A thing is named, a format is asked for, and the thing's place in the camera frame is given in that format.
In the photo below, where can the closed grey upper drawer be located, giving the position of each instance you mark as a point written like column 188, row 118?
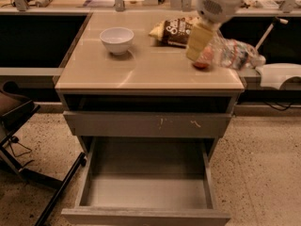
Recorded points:
column 147, row 124

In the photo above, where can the clear plastic water bottle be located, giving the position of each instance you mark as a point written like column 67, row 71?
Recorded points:
column 234, row 54

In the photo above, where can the white ceramic bowl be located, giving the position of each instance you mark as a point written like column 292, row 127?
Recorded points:
column 117, row 40

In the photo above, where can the brown chip bag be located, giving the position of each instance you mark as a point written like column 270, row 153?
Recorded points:
column 174, row 32

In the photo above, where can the grey drawer cabinet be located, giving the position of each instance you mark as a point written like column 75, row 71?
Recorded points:
column 147, row 78

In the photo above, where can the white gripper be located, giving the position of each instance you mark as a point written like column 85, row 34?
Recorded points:
column 213, row 8

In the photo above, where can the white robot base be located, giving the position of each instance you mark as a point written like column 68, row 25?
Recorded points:
column 276, row 74

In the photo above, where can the open grey lower drawer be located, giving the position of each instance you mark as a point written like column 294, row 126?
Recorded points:
column 146, row 182

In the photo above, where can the red apple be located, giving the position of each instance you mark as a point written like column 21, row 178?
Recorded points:
column 205, row 58

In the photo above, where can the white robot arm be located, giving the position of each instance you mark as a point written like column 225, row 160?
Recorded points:
column 212, row 14

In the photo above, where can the white stick with black tip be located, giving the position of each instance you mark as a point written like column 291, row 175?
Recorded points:
column 275, row 21

